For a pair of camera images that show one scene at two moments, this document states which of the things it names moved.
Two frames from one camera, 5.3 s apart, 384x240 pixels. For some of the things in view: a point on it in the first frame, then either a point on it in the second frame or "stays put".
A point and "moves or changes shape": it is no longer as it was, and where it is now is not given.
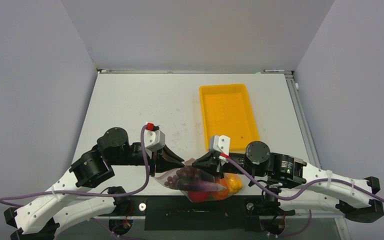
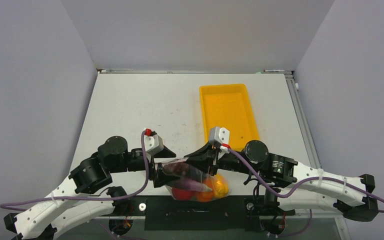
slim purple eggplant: [189, 184] stays put
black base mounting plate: [181, 213] stays put
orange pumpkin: [219, 195] to [207, 196]
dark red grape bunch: [186, 172] moves or changes shape
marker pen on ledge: [273, 70] stays put
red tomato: [198, 196] to [180, 194]
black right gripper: [212, 163] stays put
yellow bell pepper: [234, 181] to [220, 186]
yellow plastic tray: [227, 111] stays put
